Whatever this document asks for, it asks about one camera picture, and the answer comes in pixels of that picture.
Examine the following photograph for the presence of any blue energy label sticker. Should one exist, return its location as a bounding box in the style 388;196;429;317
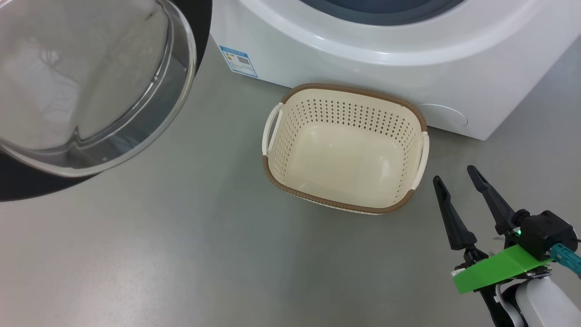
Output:
219;45;258;79

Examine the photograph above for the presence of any white front-load washing machine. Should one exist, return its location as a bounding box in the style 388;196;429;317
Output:
210;0;581;140

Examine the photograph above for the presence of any cream perforated laundry basket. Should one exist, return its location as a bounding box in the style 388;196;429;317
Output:
262;83;429;215

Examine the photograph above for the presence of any grey rubber door gasket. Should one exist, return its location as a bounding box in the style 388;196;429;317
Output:
297;0;466;26

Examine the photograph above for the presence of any black glass washing machine door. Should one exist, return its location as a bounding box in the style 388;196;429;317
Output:
0;0;213;203

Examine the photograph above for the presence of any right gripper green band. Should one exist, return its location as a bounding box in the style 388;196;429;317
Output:
433;165;554;326

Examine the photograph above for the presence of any black cable with teal connector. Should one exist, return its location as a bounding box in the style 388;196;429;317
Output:
550;243;581;279

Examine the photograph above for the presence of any round white filter cover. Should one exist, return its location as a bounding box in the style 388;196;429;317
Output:
415;104;468;129

